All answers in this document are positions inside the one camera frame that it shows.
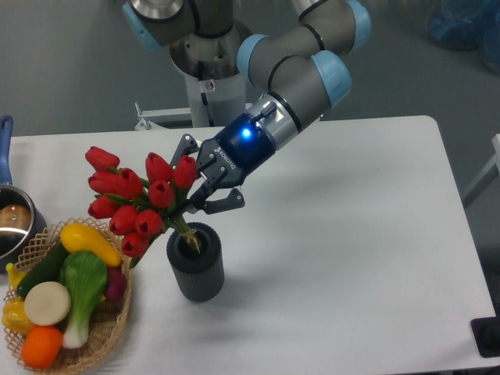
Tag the woven wicker basket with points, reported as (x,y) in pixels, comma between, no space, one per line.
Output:
(107,321)

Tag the blue plastic bag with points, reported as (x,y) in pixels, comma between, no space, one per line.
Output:
(467,25)

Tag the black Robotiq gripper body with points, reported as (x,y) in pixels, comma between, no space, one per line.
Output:
(226,159)

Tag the green bok choy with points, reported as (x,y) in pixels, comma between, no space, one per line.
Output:
(84,275)

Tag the yellow squash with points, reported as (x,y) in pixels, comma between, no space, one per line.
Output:
(78,237)

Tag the orange fruit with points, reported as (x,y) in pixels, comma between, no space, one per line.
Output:
(41,347)

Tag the dark grey ribbed vase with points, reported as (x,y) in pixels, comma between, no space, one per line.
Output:
(200,276)

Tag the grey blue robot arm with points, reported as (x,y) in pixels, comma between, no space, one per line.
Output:
(260,91)

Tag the white frame at right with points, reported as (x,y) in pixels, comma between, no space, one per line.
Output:
(484,178)

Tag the green cucumber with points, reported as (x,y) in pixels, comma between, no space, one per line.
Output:
(46,270)

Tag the blue handled saucepan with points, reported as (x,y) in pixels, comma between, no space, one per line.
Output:
(20,218)

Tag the black box at edge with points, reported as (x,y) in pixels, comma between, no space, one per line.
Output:
(486,335)

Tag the beige round bun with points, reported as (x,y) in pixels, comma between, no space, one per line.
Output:
(47,303)

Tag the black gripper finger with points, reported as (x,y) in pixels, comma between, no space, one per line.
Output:
(199,201)
(187,145)

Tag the red tulip bouquet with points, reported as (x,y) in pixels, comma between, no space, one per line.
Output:
(141,209)

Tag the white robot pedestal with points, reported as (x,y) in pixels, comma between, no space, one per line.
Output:
(218,56)

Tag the red radish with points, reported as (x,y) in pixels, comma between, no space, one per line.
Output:
(116,284)

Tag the yellow bell pepper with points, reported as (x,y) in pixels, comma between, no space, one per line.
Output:
(15,318)

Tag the yellow banana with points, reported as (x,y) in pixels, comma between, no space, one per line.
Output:
(15,276)

